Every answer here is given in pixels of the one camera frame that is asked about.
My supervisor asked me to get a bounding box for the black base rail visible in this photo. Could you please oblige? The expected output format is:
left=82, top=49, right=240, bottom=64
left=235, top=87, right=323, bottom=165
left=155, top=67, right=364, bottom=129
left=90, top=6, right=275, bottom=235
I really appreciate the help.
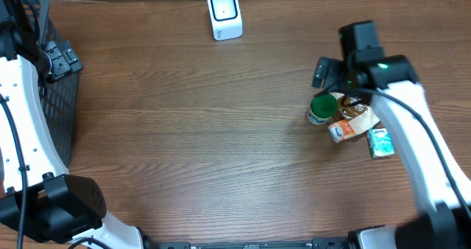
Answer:
left=145, top=237, right=358, bottom=249

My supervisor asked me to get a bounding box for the green round lid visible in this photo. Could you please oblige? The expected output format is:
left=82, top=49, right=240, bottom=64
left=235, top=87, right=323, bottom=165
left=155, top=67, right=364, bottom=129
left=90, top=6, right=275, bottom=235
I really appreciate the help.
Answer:
left=306, top=94, right=338, bottom=125

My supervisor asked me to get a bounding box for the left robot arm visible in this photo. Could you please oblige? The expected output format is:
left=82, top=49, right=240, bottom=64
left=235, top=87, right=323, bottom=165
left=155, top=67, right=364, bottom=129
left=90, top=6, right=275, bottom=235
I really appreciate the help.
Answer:
left=1, top=0, right=154, bottom=248

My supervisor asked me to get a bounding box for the white barcode scanner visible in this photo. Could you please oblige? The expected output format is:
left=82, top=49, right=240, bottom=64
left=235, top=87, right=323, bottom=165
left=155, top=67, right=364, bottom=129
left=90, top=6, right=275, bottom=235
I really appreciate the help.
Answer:
left=207, top=0, right=243, bottom=41

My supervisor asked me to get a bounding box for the grey plastic mesh basket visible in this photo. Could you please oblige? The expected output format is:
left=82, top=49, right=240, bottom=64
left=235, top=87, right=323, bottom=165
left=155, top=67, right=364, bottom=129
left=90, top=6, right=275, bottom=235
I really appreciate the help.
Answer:
left=0, top=0, right=81, bottom=169

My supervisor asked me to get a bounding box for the small orange box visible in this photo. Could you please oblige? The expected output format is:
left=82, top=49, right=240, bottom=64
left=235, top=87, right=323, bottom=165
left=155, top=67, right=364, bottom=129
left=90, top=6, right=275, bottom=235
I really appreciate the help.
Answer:
left=328, top=119, right=357, bottom=143

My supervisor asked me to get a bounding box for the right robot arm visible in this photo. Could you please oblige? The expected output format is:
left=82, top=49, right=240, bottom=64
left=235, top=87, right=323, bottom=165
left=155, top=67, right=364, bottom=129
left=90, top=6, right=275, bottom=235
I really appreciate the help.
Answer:
left=312, top=21, right=470, bottom=249

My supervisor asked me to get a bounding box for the small teal white pack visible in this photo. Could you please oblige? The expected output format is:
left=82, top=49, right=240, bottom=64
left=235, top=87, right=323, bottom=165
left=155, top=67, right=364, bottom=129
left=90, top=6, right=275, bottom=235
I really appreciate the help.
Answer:
left=367, top=128, right=394, bottom=158

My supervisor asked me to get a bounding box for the brown clear snack bag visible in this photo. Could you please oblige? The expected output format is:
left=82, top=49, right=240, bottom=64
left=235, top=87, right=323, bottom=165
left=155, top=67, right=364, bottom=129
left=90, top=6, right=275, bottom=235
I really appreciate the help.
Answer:
left=332, top=92, right=380, bottom=136

